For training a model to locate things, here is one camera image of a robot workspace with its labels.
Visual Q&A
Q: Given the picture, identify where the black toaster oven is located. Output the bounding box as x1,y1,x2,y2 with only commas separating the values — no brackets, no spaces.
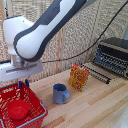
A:
92,36,128,80

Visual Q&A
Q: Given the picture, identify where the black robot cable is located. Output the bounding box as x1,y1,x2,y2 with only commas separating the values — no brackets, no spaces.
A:
42,0,128,64

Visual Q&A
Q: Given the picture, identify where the black oven rack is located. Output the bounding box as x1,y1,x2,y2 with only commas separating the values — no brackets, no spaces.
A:
80,63,112,85

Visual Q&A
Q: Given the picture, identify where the red yellow snack box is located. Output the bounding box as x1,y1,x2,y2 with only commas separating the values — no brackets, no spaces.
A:
68,63,91,93

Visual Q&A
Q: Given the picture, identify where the red shopping basket blue rim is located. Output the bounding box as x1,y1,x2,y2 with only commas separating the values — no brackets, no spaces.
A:
0,81,48,128

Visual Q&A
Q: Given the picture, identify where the blue plastic pitcher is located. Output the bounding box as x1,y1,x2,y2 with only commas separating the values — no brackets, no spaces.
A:
52,83,71,105

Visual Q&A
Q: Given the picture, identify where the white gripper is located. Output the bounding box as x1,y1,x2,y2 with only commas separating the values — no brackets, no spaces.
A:
0,54,44,90

